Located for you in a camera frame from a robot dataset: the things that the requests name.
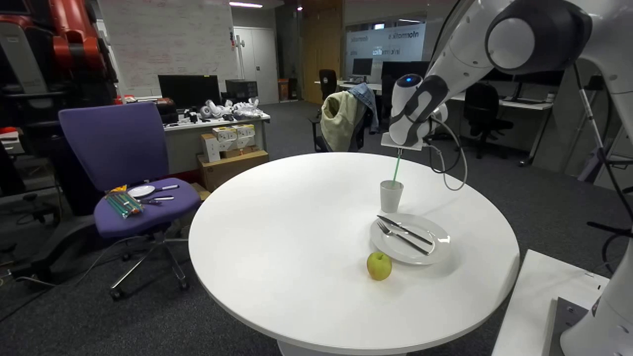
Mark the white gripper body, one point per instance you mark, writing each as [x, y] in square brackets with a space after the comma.
[416, 104]

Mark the purple office chair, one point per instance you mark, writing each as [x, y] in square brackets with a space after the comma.
[121, 148]

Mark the green straw bundle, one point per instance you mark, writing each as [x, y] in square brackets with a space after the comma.
[123, 205]

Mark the white round table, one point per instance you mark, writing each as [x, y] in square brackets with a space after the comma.
[283, 251]

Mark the silver knife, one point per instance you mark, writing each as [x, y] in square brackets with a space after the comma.
[396, 227]

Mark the silver fork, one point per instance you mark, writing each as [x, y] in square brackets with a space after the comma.
[400, 239]

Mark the chair with beige jacket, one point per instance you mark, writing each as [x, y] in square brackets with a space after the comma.
[344, 118]

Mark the cardboard box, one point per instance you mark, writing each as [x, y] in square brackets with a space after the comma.
[216, 173]

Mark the black office chair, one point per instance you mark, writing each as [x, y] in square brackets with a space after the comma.
[481, 112]

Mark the white robot base platform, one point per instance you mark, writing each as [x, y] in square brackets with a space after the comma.
[558, 310]

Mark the red robot arm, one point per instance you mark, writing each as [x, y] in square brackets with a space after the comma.
[52, 51]

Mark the green drinking straw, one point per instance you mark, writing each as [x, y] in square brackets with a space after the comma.
[396, 167]

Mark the black monitor on desk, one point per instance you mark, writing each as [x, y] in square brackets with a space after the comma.
[188, 90]

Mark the white desk left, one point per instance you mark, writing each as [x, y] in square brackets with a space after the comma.
[184, 142]

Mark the small white plate on chair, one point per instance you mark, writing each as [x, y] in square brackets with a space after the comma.
[141, 191]

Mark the white paper cup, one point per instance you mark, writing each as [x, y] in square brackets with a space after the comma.
[390, 195]

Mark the green apple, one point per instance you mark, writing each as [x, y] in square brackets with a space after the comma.
[378, 266]

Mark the long white desk back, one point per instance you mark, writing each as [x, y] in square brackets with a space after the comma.
[536, 108]

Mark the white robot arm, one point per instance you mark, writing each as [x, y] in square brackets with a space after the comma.
[520, 39]

